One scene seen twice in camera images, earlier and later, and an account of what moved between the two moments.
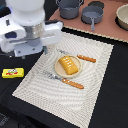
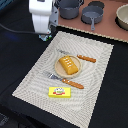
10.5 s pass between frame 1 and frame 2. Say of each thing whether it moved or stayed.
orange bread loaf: stayed
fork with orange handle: stayed
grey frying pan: stayed
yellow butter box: moved
